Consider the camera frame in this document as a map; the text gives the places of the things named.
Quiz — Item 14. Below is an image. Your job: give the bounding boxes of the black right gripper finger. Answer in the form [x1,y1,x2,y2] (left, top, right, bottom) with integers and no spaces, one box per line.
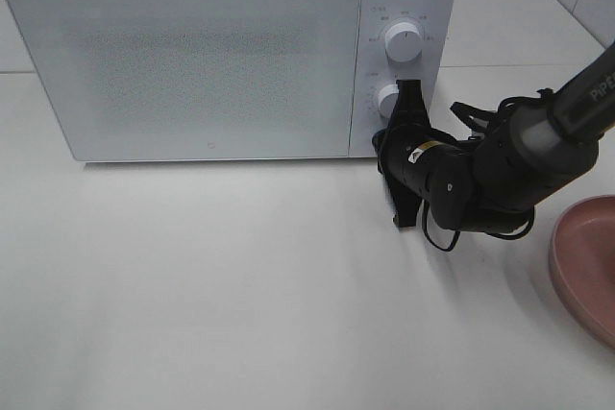
[384,175,419,229]
[389,80,429,129]

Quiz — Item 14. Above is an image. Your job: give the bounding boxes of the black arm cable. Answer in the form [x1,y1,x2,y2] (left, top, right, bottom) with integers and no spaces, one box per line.
[420,87,554,253]

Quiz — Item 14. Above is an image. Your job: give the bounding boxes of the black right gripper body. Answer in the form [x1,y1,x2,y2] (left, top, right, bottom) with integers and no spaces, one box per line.
[376,126,456,202]

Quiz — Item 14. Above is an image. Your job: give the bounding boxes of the white round knob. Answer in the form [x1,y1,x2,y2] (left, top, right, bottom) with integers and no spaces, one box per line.
[384,18,424,63]
[377,84,399,119]

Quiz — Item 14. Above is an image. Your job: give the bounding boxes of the pink round plate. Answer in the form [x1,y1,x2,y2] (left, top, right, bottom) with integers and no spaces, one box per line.
[549,195,614,349]

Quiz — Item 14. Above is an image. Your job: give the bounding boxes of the white round door button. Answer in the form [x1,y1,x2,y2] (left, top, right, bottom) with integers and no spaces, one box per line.
[371,130,385,152]

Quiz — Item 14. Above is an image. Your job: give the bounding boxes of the white microwave door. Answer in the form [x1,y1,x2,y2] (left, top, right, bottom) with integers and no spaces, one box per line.
[7,0,359,161]

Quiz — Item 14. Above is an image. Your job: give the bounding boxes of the lower white round knob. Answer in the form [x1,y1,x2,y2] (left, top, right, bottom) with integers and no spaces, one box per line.
[377,84,399,119]

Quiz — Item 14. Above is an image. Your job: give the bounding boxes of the upper white round knob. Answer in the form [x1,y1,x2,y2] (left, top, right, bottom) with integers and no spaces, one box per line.
[384,18,424,63]

